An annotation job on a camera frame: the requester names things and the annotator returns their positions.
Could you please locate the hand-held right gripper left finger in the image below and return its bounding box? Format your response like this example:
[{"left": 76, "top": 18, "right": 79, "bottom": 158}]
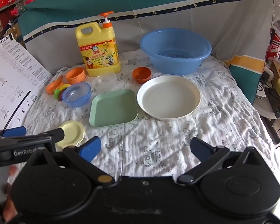
[{"left": 28, "top": 136, "right": 114, "bottom": 188}]

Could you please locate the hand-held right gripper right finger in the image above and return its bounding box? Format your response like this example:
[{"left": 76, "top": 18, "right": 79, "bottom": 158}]
[{"left": 177, "top": 137, "right": 265, "bottom": 185}]

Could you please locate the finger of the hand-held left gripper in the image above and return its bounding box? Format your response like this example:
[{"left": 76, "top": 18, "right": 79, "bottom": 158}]
[
  {"left": 0, "top": 126, "right": 27, "bottom": 140},
  {"left": 27, "top": 128, "right": 65, "bottom": 143}
]

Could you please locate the yellow flower-shaped plate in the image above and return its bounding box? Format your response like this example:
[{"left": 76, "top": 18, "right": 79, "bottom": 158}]
[{"left": 55, "top": 121, "right": 86, "bottom": 148}]

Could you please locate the blue transparent bowl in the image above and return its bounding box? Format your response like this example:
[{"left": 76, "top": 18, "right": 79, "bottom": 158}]
[{"left": 62, "top": 82, "right": 91, "bottom": 108}]

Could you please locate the green square plate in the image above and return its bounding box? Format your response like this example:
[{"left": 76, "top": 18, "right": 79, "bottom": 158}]
[{"left": 89, "top": 89, "right": 139, "bottom": 128}]

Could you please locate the white round plate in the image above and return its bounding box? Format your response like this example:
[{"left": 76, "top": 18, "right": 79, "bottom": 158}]
[{"left": 137, "top": 76, "right": 201, "bottom": 121}]

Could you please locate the person's left hand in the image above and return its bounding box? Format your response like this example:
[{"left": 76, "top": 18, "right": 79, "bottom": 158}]
[{"left": 2, "top": 166, "right": 20, "bottom": 223}]

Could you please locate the maroon and green toy vegetable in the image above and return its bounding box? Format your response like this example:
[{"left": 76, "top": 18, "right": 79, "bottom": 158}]
[{"left": 54, "top": 89, "right": 65, "bottom": 101}]

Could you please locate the white cat-print blanket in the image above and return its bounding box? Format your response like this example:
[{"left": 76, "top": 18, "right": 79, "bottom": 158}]
[{"left": 14, "top": 49, "right": 280, "bottom": 185}]

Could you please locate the orange shallow dish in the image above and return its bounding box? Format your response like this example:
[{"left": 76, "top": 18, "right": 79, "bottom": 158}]
[{"left": 46, "top": 79, "right": 64, "bottom": 95}]

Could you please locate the white instruction sheet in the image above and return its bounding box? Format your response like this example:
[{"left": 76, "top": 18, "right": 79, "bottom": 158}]
[{"left": 0, "top": 33, "right": 54, "bottom": 131}]

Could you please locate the orange cup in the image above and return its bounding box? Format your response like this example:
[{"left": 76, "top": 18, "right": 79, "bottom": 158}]
[{"left": 65, "top": 67, "right": 86, "bottom": 85}]

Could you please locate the clear plastic bowl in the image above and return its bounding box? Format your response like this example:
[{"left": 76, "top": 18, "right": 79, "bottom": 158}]
[{"left": 91, "top": 73, "right": 117, "bottom": 91}]

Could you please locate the white round device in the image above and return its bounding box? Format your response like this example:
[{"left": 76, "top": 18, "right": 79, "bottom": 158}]
[{"left": 254, "top": 79, "right": 271, "bottom": 103}]

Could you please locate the black device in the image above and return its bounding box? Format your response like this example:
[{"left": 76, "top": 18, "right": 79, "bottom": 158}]
[{"left": 266, "top": 89, "right": 280, "bottom": 119}]

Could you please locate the small orange bowl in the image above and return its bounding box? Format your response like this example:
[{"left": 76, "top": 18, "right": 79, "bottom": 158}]
[{"left": 132, "top": 67, "right": 152, "bottom": 83}]

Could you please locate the yellow toy box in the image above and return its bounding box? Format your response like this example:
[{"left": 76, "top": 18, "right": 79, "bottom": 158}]
[{"left": 75, "top": 11, "right": 121, "bottom": 77}]

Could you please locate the blue plastic basin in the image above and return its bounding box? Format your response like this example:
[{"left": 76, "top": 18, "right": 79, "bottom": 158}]
[{"left": 139, "top": 28, "right": 212, "bottom": 75}]

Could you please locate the flag-print bag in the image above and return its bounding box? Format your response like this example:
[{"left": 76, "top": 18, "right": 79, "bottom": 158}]
[{"left": 267, "top": 28, "right": 280, "bottom": 61}]

